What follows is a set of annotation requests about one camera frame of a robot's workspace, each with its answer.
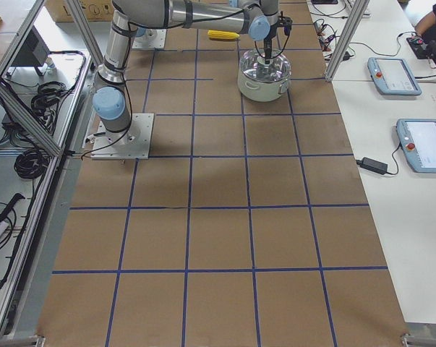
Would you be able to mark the far blue teach pendant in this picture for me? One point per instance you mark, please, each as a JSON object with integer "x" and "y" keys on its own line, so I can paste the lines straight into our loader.
{"x": 393, "y": 76}

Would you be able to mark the pale green steel pot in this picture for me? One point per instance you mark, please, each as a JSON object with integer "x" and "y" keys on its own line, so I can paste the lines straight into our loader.
{"x": 262, "y": 91}

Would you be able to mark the black power adapter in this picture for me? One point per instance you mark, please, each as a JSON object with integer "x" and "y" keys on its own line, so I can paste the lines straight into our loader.
{"x": 372, "y": 165}

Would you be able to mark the aluminium frame post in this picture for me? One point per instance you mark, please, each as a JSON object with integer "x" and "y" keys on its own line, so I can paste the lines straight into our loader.
{"x": 347, "y": 33}

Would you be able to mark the glass pot lid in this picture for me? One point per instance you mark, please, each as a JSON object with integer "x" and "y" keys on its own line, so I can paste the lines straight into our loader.
{"x": 254, "y": 66}

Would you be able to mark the yellow corn cob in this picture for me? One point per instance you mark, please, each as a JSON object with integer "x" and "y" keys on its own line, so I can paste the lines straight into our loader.
{"x": 222, "y": 35}

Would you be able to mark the near blue teach pendant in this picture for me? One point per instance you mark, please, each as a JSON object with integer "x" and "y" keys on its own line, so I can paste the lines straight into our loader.
{"x": 418, "y": 140}

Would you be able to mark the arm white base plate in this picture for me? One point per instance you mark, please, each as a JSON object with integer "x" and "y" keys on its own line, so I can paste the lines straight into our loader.
{"x": 135, "y": 144}
{"x": 157, "y": 43}

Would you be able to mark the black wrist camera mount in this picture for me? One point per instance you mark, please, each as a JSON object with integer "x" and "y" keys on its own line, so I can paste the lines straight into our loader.
{"x": 286, "y": 23}

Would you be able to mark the blue teach pendant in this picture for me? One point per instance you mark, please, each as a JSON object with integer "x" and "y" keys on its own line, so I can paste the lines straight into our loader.
{"x": 418, "y": 140}
{"x": 393, "y": 76}

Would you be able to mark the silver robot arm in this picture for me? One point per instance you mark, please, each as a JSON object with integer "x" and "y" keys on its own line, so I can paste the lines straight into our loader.
{"x": 136, "y": 25}
{"x": 146, "y": 34}

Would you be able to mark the brown paper table mat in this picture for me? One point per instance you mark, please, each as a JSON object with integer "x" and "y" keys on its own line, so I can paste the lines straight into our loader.
{"x": 248, "y": 225}

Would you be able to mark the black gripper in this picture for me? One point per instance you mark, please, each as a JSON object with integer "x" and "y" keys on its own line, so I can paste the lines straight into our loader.
{"x": 267, "y": 46}

